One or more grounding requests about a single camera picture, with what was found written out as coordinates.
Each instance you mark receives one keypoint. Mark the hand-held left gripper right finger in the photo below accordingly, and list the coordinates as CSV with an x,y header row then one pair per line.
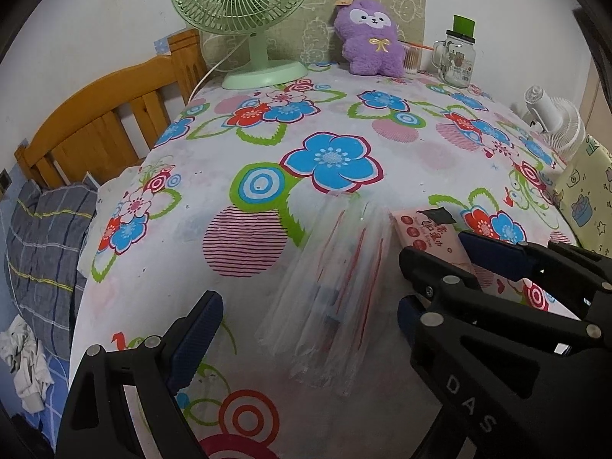
x,y
406,318

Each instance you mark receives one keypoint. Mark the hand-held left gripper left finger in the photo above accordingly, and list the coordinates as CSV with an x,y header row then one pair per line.
x,y
196,339

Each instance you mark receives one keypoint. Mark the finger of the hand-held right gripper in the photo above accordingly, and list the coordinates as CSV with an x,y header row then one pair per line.
x,y
492,251
430,270

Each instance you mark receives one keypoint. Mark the pink tissue packet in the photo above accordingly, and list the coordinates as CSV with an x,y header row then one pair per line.
x,y
430,234

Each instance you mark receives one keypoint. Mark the clear plastic bag pack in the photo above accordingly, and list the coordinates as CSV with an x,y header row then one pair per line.
x,y
325,296

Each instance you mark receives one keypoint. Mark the blue bed sheet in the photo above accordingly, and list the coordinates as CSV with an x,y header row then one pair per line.
x,y
60,382

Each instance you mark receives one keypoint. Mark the white fan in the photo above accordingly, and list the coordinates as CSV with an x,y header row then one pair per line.
x,y
559,124

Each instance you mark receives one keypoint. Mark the floral tablecloth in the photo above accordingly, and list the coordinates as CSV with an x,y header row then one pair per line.
x,y
334,153

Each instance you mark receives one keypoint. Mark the white crumpled cloth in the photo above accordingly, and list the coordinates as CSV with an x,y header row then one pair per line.
x,y
28,373

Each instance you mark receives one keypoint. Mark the grey plaid pillow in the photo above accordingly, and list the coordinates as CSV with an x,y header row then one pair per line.
x,y
43,248

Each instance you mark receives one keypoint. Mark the glass mug with green lid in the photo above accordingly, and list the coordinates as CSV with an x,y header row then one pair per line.
x,y
456,64

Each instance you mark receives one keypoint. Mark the beige door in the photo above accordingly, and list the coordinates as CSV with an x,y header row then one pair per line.
x,y
597,86

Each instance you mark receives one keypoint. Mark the small cotton swab jar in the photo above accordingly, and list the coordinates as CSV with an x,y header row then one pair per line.
x,y
412,60

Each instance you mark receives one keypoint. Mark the wooden bed headboard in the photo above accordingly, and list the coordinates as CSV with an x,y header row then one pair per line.
x,y
95,129

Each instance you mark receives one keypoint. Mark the purple plush toy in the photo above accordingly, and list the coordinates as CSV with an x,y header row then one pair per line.
x,y
370,43

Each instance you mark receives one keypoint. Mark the green patterned wall board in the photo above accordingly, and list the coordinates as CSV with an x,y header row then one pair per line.
x,y
406,5

